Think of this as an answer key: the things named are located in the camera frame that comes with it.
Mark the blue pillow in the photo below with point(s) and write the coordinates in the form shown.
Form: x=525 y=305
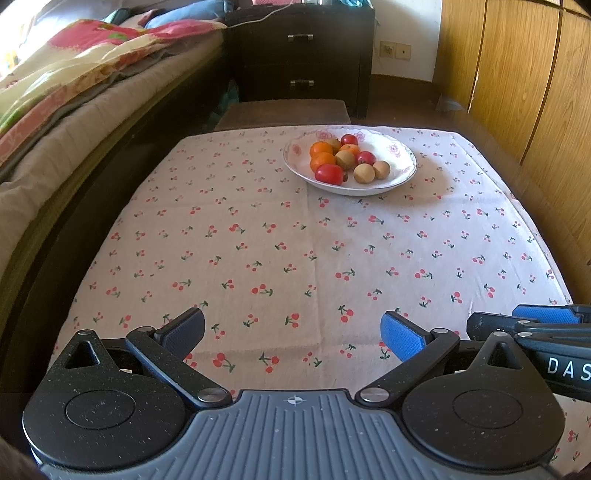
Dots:
x=194 y=10

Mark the beige mattress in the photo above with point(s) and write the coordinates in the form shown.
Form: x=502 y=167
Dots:
x=55 y=152

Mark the light wooden wardrobe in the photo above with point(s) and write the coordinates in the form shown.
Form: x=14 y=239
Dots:
x=531 y=92

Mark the low brown wooden stool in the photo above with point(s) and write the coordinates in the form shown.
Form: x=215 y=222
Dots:
x=277 y=115

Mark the white floral-rim plate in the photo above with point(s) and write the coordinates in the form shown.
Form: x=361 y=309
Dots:
x=392 y=181

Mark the brown kiwi fruit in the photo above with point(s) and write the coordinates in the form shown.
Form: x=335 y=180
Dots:
x=363 y=174
x=345 y=159
x=382 y=170

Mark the bed with floral quilt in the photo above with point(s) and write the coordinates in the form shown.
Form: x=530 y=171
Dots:
x=115 y=175

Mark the dark nightstand drawer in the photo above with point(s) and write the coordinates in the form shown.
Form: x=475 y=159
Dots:
x=332 y=85
x=332 y=44

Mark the beige wall socket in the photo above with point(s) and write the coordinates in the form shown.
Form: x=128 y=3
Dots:
x=395 y=50

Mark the teal cloth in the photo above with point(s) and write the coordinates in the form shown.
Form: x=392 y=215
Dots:
x=117 y=16

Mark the pink plastic basket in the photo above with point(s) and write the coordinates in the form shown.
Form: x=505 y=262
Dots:
x=270 y=2

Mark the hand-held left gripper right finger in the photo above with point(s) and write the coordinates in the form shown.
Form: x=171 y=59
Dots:
x=404 y=337

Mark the floral red and cream quilt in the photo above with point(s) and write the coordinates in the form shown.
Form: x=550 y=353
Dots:
x=69 y=60

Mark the red cherry tomato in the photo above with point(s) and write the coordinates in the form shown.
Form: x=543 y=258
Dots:
x=349 y=139
x=330 y=174
x=365 y=158

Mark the small orange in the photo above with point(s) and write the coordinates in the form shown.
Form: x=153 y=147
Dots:
x=322 y=161
x=320 y=148
x=349 y=150

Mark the dark wooden nightstand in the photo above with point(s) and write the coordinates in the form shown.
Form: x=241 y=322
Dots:
x=341 y=69

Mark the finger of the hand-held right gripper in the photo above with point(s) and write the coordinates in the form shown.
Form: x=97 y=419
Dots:
x=549 y=314
x=489 y=325

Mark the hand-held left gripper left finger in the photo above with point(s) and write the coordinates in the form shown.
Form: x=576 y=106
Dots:
x=182 y=332

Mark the cherry print tablecloth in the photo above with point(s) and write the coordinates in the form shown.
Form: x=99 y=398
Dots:
x=277 y=240

